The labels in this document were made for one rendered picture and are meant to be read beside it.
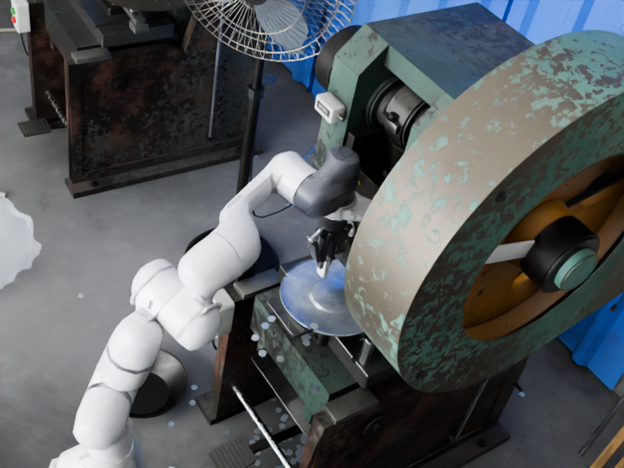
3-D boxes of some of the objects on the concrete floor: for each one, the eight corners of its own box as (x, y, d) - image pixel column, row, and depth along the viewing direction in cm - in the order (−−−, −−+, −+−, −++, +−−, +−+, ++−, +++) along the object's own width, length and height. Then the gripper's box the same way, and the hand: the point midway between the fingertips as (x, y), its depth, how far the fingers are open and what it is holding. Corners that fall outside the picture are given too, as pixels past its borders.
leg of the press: (294, 562, 251) (352, 383, 191) (275, 530, 258) (325, 348, 197) (508, 440, 297) (609, 266, 236) (487, 416, 303) (580, 240, 242)
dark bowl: (120, 443, 270) (120, 431, 266) (84, 376, 287) (84, 364, 282) (201, 409, 285) (202, 396, 281) (162, 346, 302) (163, 334, 297)
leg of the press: (210, 427, 281) (238, 236, 220) (195, 402, 287) (216, 209, 226) (417, 335, 326) (487, 157, 265) (399, 316, 332) (463, 136, 272)
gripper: (346, 191, 205) (333, 256, 222) (303, 209, 199) (293, 274, 216) (364, 211, 201) (350, 275, 218) (320, 228, 195) (309, 293, 212)
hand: (323, 266), depth 214 cm, fingers closed
